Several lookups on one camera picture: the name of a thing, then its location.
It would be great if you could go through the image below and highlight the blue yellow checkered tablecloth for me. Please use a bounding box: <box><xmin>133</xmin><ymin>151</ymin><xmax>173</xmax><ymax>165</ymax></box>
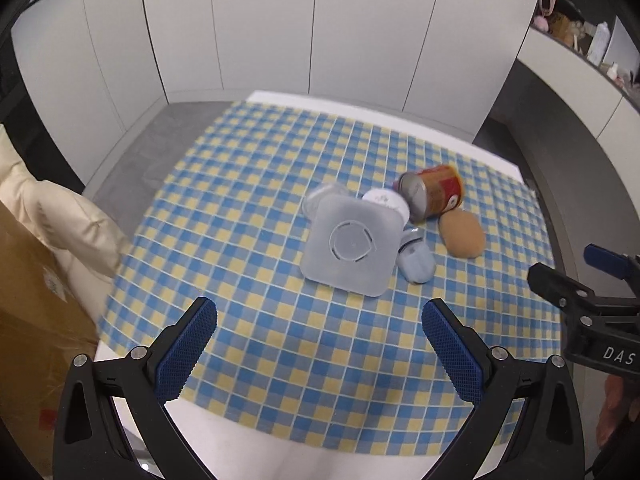
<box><xmin>97</xmin><ymin>101</ymin><xmax>559</xmax><ymax>457</ymax></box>

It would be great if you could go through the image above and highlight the light blue eyelash curler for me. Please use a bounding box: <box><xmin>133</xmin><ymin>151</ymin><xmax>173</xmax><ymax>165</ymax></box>
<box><xmin>397</xmin><ymin>230</ymin><xmax>436</xmax><ymax>285</ymax></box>

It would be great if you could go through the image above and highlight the translucent square plastic container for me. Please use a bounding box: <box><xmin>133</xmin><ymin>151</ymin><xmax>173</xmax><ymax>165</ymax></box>
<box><xmin>300</xmin><ymin>194</ymin><xmax>407</xmax><ymax>297</ymax></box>

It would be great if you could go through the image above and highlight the cream padded armchair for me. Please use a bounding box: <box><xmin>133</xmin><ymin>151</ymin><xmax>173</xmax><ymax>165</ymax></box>
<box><xmin>0</xmin><ymin>125</ymin><xmax>132</xmax><ymax>322</ymax></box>

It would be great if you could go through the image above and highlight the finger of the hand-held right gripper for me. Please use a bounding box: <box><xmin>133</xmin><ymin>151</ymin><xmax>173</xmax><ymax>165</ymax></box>
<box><xmin>584</xmin><ymin>243</ymin><xmax>640</xmax><ymax>306</ymax></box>
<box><xmin>527</xmin><ymin>261</ymin><xmax>603</xmax><ymax>313</ymax></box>

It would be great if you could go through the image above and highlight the red gold tin can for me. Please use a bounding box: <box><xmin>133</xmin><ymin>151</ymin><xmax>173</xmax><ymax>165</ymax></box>
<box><xmin>397</xmin><ymin>165</ymin><xmax>465</xmax><ymax>222</ymax></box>

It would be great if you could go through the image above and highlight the small translucent round lid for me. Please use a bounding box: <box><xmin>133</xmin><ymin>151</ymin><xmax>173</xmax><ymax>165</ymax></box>
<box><xmin>302</xmin><ymin>184</ymin><xmax>351</xmax><ymax>222</ymax></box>

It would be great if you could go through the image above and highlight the round white jar lid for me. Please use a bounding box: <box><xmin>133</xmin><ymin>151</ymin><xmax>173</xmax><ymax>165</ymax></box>
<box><xmin>361</xmin><ymin>187</ymin><xmax>411</xmax><ymax>224</ymax></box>

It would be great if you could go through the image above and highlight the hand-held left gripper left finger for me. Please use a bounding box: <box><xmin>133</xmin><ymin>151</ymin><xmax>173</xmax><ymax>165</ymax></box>
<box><xmin>52</xmin><ymin>296</ymin><xmax>219</xmax><ymax>480</ymax></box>

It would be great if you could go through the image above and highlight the brown powder puff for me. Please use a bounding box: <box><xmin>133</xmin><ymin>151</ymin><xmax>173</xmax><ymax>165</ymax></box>
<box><xmin>438</xmin><ymin>210</ymin><xmax>485</xmax><ymax>259</ymax></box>

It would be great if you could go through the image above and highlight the brown cardboard box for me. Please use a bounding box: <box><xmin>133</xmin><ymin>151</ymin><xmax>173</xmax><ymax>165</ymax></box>
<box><xmin>0</xmin><ymin>200</ymin><xmax>101</xmax><ymax>477</ymax></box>

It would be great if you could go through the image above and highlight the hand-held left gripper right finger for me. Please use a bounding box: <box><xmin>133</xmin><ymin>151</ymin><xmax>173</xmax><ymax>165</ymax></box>
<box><xmin>421</xmin><ymin>298</ymin><xmax>587</xmax><ymax>480</ymax></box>

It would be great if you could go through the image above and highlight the person's right hand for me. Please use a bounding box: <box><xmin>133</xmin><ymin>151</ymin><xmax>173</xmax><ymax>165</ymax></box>
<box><xmin>596</xmin><ymin>374</ymin><xmax>640</xmax><ymax>453</ymax></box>

